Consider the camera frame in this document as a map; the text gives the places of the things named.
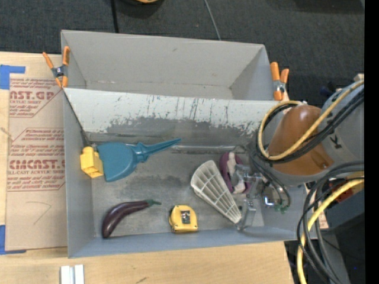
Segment teal plastic funnel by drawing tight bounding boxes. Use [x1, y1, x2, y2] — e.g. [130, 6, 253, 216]
[97, 138, 182, 183]

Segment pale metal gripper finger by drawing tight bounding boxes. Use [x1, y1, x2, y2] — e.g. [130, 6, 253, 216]
[232, 164, 261, 189]
[236, 200, 257, 232]

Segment grey metal bin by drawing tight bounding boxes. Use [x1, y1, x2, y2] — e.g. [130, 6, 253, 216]
[60, 30, 309, 259]

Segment purple toy eggplant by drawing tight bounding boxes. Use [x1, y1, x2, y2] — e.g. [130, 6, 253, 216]
[101, 199, 162, 239]

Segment white plastic lattice cone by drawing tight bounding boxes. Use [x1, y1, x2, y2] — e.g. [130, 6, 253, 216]
[189, 159, 243, 225]

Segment purple and white object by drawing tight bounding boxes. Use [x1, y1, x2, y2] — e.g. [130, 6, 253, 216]
[219, 151, 252, 195]

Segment brown cardboard board, red print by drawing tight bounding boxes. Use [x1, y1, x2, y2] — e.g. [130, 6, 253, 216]
[0, 51, 69, 251]

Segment yellow toy block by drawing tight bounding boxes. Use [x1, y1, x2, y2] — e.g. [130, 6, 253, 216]
[79, 146, 104, 179]

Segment yellow tape measure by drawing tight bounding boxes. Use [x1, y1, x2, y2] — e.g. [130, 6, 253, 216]
[168, 205, 199, 234]

